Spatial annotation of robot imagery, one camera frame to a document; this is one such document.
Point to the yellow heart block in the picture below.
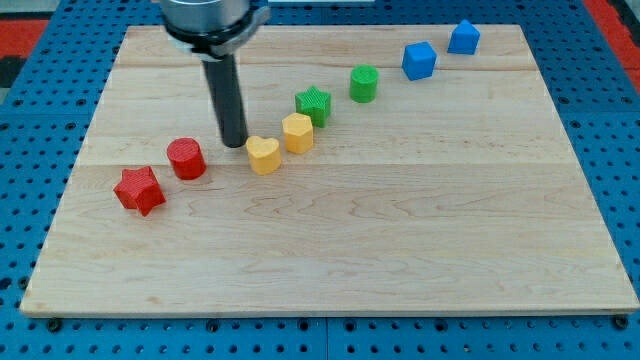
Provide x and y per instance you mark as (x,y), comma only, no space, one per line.
(264,154)

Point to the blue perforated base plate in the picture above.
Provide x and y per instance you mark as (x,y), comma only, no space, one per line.
(46,113)

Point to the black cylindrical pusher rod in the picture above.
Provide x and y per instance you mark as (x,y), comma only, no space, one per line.
(224,87)

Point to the blue cube block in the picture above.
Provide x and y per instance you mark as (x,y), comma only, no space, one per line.
(419,61)

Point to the green cylinder block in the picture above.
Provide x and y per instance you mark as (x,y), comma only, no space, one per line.
(363,83)

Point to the green star block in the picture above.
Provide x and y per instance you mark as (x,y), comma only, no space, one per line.
(314,103)

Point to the red star block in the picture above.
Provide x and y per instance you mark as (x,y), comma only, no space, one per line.
(139,189)

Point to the red cylinder block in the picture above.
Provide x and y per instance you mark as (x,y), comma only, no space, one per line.
(186,158)

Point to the light wooden board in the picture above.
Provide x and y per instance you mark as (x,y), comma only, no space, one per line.
(454,195)

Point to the yellow hexagon block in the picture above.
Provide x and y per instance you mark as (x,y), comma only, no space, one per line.
(298,133)

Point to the blue pentagon block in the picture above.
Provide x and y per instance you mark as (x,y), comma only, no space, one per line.
(464,39)

